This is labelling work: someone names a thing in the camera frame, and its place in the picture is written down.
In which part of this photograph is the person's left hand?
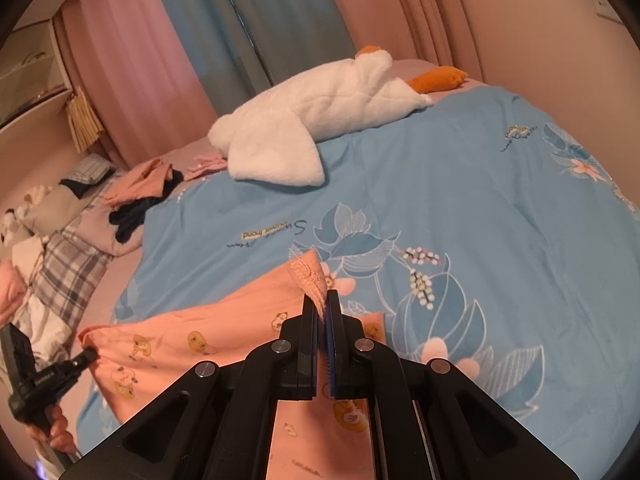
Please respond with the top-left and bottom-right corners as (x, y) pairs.
(25, 402), (77, 455)

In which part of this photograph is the dark navy garment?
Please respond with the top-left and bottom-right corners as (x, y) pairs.
(109, 195), (168, 243)

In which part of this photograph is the blue curtain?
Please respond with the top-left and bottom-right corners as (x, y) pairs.
(145, 0), (356, 106)

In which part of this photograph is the beige pillow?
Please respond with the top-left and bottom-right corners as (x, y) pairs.
(20, 187), (83, 233)

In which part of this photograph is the white crumpled cloth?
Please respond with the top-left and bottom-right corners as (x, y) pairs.
(10, 237), (73, 356)

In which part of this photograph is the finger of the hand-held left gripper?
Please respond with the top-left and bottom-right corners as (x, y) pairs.
(54, 348), (99, 387)

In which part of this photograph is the yellow bamboo hanging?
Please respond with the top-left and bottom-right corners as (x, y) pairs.
(65, 87), (106, 153)

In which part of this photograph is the blue floral blanket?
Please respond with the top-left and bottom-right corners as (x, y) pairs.
(75, 85), (640, 480)

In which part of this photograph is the orange cartoon print garment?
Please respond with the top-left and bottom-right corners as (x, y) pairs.
(77, 250), (386, 480)

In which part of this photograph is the striped cloth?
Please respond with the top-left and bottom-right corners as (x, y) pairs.
(60, 154), (118, 186)

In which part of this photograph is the white shelf unit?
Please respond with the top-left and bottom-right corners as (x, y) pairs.
(0, 10), (73, 133)

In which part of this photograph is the pink crumpled garment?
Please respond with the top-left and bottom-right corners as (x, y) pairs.
(102, 157), (183, 208)

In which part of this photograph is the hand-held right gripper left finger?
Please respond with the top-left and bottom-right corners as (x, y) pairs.
(59, 292), (319, 480)

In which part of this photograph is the white plush goose toy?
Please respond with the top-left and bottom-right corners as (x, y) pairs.
(207, 45), (468, 187)

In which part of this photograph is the mauve quilt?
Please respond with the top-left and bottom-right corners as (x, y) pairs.
(65, 195), (146, 258)

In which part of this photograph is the small pink garment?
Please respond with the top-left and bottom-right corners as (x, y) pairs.
(184, 154), (231, 181)

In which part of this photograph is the plaid cloth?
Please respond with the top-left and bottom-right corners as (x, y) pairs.
(30, 232), (113, 313)

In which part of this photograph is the wall socket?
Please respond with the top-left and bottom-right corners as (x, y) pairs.
(590, 0), (626, 23)

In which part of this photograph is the pink curtain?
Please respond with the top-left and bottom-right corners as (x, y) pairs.
(55, 0), (221, 168)
(312, 0), (486, 83)

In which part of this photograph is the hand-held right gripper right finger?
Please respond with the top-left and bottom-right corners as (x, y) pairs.
(324, 290), (576, 480)

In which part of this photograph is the pink cloth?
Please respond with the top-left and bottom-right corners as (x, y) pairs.
(0, 262), (29, 327)

